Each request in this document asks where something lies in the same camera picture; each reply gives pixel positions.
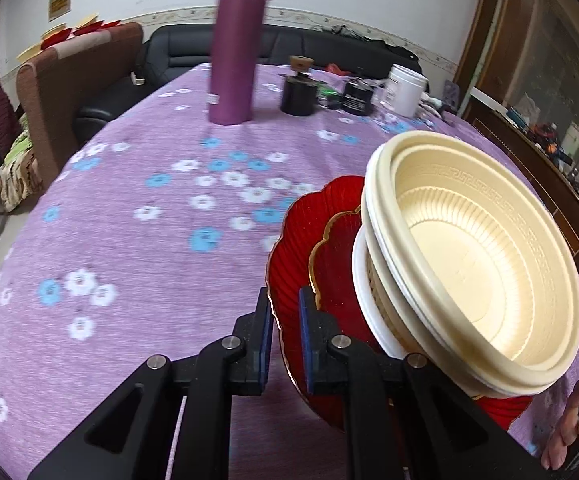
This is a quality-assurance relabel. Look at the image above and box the white ribbed plastic bowl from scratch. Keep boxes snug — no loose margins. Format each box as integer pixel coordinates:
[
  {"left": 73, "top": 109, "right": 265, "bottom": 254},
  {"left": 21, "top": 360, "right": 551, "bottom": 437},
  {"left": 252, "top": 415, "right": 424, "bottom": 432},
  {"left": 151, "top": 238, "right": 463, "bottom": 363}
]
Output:
[{"left": 351, "top": 226, "right": 407, "bottom": 359}]

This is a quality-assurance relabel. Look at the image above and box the cream plastic bowl top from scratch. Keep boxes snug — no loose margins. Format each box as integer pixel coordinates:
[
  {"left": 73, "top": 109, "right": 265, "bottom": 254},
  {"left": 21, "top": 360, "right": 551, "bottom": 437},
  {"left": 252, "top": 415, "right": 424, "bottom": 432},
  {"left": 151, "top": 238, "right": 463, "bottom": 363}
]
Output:
[{"left": 363, "top": 131, "right": 579, "bottom": 390}]

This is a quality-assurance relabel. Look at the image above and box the cream plastic bowl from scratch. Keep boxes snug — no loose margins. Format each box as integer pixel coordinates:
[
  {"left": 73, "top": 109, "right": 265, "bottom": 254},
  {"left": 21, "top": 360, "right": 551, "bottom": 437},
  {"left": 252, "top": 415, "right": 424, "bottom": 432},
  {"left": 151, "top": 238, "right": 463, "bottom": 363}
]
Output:
[
  {"left": 363, "top": 131, "right": 579, "bottom": 390},
  {"left": 360, "top": 184, "right": 545, "bottom": 400}
]

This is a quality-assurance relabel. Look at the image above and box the small red gold-rimmed plate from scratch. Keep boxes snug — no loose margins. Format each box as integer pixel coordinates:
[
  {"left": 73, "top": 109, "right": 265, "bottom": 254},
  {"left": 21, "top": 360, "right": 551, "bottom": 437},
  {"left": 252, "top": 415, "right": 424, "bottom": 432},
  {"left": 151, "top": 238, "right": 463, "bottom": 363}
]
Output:
[{"left": 308, "top": 207, "right": 382, "bottom": 352}]

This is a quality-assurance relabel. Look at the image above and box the large red scalloped plate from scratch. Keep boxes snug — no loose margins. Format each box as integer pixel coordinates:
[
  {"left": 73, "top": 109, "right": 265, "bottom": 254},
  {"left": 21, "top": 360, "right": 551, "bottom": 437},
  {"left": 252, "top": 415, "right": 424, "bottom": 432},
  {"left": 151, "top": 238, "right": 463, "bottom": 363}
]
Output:
[{"left": 265, "top": 174, "right": 536, "bottom": 434}]

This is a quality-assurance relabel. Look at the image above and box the person's right hand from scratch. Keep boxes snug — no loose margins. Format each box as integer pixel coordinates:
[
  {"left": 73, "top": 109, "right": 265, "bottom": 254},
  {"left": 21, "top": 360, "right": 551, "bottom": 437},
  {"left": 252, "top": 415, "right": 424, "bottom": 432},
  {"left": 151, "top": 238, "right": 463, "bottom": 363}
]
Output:
[{"left": 540, "top": 380, "right": 579, "bottom": 470}]

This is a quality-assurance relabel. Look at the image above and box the dark wooden cabinet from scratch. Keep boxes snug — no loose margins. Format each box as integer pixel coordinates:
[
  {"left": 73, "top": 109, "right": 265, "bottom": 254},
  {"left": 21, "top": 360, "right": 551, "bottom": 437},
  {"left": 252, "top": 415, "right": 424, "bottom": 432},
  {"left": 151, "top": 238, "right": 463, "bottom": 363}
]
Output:
[{"left": 451, "top": 0, "right": 579, "bottom": 291}]

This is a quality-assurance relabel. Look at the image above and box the grey phone stand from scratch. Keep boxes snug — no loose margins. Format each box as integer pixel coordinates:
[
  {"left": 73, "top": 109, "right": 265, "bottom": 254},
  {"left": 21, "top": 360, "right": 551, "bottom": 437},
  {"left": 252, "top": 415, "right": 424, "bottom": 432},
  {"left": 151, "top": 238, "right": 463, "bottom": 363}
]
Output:
[{"left": 441, "top": 79, "right": 461, "bottom": 113}]

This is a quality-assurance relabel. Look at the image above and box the white plastic jar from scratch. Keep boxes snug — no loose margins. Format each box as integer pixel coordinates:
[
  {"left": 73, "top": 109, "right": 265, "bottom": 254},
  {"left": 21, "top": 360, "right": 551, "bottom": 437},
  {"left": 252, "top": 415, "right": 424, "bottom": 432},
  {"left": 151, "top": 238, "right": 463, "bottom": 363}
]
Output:
[{"left": 381, "top": 64, "right": 428, "bottom": 118}]

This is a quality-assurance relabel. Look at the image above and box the black motor cylinder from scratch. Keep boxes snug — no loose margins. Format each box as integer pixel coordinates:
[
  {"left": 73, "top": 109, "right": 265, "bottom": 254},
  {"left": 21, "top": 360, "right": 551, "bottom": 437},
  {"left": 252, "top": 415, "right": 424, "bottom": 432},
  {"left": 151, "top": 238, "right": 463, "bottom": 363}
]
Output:
[{"left": 340, "top": 77, "right": 376, "bottom": 117}]

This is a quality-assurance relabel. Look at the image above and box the black cylinder with wooden knob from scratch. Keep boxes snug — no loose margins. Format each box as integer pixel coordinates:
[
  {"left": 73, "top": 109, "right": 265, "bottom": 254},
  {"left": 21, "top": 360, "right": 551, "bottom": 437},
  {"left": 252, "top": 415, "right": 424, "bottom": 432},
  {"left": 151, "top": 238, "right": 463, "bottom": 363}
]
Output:
[{"left": 280, "top": 55, "right": 319, "bottom": 117}]

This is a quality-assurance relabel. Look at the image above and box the brown armchair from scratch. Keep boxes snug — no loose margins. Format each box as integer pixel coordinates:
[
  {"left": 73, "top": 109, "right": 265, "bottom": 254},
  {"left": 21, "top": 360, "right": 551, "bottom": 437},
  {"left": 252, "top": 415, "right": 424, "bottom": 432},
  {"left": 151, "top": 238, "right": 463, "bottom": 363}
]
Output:
[{"left": 16, "top": 23, "right": 143, "bottom": 188}]

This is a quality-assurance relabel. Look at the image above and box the black leather sofa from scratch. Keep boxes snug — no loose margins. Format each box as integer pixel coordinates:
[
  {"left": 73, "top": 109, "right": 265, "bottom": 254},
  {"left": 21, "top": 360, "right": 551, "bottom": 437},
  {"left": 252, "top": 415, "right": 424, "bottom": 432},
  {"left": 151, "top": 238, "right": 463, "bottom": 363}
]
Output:
[{"left": 72, "top": 24, "right": 423, "bottom": 145}]

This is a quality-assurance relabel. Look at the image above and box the purple thermos bottle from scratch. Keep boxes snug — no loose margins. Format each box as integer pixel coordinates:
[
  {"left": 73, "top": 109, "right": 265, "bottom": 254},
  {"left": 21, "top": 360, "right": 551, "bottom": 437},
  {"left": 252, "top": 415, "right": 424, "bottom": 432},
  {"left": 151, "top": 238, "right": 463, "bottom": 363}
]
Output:
[{"left": 207, "top": 0, "right": 268, "bottom": 126}]

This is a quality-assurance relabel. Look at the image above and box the yellow wall plaque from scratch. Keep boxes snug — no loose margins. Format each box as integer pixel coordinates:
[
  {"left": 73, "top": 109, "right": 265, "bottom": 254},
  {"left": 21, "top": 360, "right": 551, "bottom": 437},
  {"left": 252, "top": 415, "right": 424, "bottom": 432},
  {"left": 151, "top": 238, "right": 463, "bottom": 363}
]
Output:
[{"left": 48, "top": 0, "right": 71, "bottom": 22}]

